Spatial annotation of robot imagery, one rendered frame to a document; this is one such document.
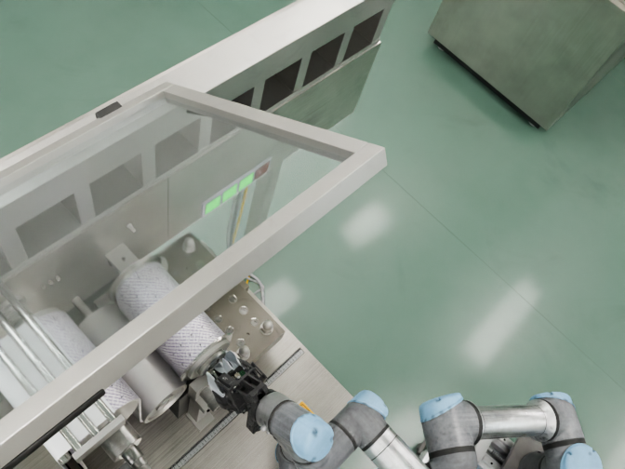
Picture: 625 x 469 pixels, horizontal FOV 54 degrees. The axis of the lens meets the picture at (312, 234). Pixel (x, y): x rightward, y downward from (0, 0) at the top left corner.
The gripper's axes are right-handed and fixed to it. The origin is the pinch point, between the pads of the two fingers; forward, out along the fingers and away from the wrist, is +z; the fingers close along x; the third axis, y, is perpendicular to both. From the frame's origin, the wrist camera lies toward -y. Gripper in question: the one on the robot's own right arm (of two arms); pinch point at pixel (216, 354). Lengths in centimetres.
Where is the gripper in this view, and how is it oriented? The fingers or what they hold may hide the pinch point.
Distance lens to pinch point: 158.1
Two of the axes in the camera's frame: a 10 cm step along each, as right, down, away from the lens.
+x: -6.8, 5.5, -4.8
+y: 2.1, -4.8, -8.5
